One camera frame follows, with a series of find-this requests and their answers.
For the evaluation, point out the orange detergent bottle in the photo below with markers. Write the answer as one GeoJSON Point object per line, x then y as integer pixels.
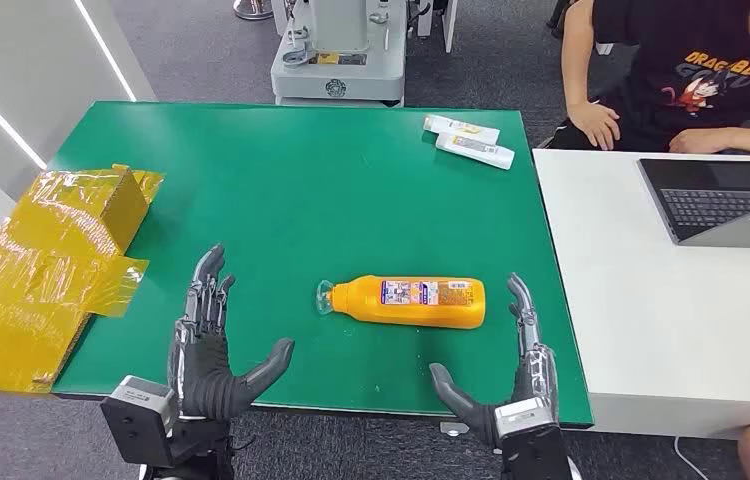
{"type": "Point", "coordinates": [415, 311]}

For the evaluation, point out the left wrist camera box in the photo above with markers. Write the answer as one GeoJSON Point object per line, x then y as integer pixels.
{"type": "Point", "coordinates": [140, 424]}

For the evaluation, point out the white tube grey label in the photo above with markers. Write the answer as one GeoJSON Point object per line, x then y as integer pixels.
{"type": "Point", "coordinates": [478, 151]}

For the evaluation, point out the grey laptop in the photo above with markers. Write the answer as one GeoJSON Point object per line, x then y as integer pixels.
{"type": "Point", "coordinates": [713, 199]}

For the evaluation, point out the black chair legs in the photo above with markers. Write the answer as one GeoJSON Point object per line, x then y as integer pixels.
{"type": "Point", "coordinates": [559, 16]}

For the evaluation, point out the person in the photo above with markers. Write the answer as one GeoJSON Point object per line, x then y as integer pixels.
{"type": "Point", "coordinates": [700, 66]}

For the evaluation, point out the chrome stand base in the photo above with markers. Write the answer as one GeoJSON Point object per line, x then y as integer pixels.
{"type": "Point", "coordinates": [252, 8]}

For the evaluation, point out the person's right hand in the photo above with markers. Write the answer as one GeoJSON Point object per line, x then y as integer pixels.
{"type": "Point", "coordinates": [594, 124]}

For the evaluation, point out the white furniture panel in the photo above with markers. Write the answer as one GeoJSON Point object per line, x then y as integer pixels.
{"type": "Point", "coordinates": [448, 23]}
{"type": "Point", "coordinates": [605, 48]}

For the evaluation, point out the person's right forearm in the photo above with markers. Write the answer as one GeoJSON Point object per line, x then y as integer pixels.
{"type": "Point", "coordinates": [577, 60]}

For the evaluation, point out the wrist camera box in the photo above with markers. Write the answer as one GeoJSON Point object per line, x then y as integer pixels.
{"type": "Point", "coordinates": [534, 450]}
{"type": "Point", "coordinates": [140, 424]}

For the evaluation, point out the metal table foot bracket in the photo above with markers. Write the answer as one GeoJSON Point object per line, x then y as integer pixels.
{"type": "Point", "coordinates": [453, 428]}

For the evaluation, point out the grey machine base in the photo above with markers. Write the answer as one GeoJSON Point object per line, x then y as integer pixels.
{"type": "Point", "coordinates": [342, 73]}

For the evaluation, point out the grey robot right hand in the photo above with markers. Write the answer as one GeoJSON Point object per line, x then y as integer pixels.
{"type": "Point", "coordinates": [527, 378]}

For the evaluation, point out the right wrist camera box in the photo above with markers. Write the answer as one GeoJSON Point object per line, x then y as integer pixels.
{"type": "Point", "coordinates": [534, 450]}

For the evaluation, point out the white tube yellow print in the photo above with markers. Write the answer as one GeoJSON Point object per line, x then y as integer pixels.
{"type": "Point", "coordinates": [461, 128]}

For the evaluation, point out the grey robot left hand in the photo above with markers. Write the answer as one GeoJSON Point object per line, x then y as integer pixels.
{"type": "Point", "coordinates": [206, 371]}

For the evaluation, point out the yellow taped cardboard box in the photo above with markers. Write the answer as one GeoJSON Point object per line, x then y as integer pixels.
{"type": "Point", "coordinates": [37, 285]}

